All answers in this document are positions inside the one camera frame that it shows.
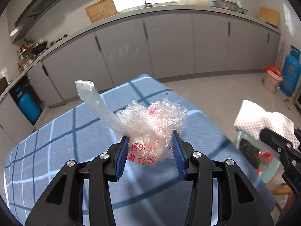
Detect pink translucent plastic bag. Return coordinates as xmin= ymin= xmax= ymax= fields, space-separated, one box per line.
xmin=257 ymin=150 xmax=275 ymax=167

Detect dark knitted mesh scrubber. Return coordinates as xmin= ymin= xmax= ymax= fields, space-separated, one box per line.
xmin=239 ymin=138 xmax=260 ymax=169

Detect white cloth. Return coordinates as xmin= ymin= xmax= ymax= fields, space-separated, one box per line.
xmin=234 ymin=99 xmax=300 ymax=149

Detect clear bag red print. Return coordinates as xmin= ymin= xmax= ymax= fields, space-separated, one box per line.
xmin=75 ymin=80 xmax=188 ymax=165

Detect teal trash bin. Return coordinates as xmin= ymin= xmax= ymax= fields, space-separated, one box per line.
xmin=235 ymin=131 xmax=285 ymax=186

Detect grey kitchen cabinets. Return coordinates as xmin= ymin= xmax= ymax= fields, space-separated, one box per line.
xmin=0 ymin=4 xmax=282 ymax=132

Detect white bucket red lid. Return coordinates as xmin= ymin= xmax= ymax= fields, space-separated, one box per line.
xmin=262 ymin=66 xmax=283 ymax=93

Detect blue gas cylinder by rack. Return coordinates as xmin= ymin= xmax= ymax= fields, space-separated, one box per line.
xmin=280 ymin=45 xmax=300 ymax=96

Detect blue checked tablecloth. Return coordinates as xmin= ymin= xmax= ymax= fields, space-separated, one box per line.
xmin=1 ymin=75 xmax=275 ymax=225

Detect blue gas cylinder under counter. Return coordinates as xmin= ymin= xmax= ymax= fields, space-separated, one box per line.
xmin=15 ymin=87 xmax=42 ymax=124

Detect wooden cutting board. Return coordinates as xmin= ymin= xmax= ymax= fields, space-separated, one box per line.
xmin=258 ymin=7 xmax=280 ymax=27
xmin=85 ymin=0 xmax=118 ymax=24

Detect spice bottle rack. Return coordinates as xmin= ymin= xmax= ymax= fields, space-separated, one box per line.
xmin=17 ymin=35 xmax=35 ymax=73

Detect black wok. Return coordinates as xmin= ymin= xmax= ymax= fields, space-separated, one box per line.
xmin=31 ymin=41 xmax=47 ymax=55

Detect blue dish rack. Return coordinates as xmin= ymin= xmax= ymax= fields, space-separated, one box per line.
xmin=208 ymin=0 xmax=249 ymax=15

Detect range hood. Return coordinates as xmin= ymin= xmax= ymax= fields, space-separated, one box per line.
xmin=7 ymin=0 xmax=61 ymax=43

